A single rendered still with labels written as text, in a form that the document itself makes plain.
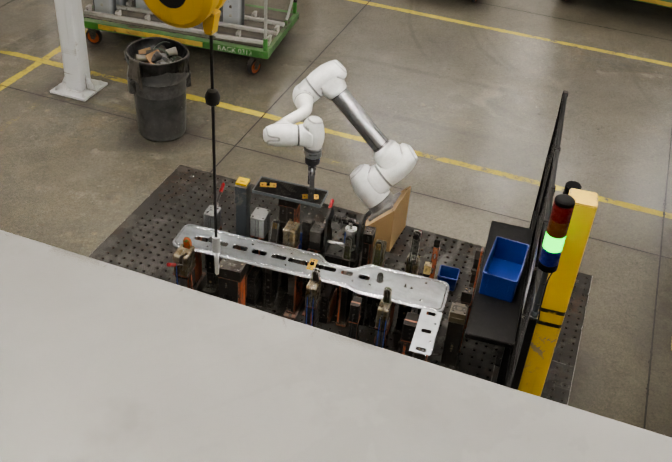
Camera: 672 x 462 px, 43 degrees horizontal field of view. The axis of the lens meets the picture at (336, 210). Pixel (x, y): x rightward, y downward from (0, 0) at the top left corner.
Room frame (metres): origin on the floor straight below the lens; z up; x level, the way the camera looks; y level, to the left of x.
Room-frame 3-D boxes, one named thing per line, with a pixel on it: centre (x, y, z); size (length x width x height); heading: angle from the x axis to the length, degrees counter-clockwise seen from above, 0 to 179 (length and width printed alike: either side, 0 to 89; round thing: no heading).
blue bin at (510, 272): (3.15, -0.82, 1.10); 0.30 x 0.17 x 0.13; 161
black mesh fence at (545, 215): (3.23, -0.97, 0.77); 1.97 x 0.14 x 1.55; 167
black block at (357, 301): (2.95, -0.13, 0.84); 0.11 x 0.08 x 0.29; 167
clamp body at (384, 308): (2.89, -0.25, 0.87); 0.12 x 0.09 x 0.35; 167
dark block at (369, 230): (3.34, -0.17, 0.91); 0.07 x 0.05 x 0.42; 167
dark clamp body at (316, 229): (3.38, 0.08, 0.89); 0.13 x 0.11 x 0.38; 167
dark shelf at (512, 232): (3.17, -0.83, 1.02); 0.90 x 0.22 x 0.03; 167
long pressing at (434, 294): (3.18, 0.12, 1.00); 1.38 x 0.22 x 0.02; 77
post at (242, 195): (3.62, 0.49, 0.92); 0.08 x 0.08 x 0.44; 77
